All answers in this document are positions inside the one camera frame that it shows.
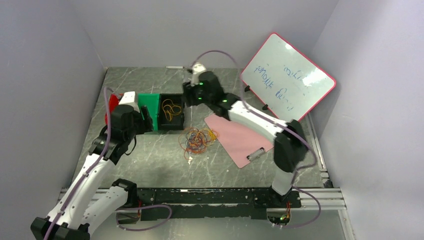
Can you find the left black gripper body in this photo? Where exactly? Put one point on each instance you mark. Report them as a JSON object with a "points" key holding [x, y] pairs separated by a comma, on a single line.
{"points": [[140, 126]]}

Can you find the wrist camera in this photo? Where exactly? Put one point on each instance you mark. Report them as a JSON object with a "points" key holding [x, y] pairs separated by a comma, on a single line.
{"points": [[130, 98], [196, 70]]}

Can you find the pink clipboard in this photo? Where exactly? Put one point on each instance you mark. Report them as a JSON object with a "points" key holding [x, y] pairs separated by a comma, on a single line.
{"points": [[242, 144]]}

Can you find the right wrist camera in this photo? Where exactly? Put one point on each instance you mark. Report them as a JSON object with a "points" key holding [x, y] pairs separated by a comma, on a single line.
{"points": [[196, 70]]}

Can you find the green plastic bin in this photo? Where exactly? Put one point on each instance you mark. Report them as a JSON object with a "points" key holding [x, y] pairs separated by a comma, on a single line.
{"points": [[151, 101]]}

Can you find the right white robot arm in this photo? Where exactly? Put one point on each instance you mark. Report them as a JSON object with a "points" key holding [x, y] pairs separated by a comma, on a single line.
{"points": [[287, 137]]}

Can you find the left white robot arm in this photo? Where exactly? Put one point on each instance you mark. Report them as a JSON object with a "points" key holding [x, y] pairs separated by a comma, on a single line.
{"points": [[72, 218]]}

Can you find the black plastic bin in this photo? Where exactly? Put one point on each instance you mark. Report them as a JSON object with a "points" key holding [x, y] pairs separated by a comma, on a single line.
{"points": [[171, 112]]}

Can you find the red plastic bin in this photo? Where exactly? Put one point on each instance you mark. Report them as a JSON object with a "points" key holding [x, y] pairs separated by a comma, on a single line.
{"points": [[113, 102]]}

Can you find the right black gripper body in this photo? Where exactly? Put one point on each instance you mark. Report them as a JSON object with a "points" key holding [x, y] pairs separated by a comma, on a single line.
{"points": [[194, 95]]}

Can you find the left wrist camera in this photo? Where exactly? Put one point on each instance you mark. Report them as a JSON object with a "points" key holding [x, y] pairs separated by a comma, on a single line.
{"points": [[130, 98]]}

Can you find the pink framed whiteboard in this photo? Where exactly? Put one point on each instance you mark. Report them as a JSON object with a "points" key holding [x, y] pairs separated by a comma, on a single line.
{"points": [[285, 80]]}

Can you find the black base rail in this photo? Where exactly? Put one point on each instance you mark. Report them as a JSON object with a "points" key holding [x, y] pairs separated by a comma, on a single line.
{"points": [[198, 203]]}

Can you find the white marker pen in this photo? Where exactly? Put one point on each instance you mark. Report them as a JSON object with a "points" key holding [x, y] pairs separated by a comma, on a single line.
{"points": [[175, 67]]}

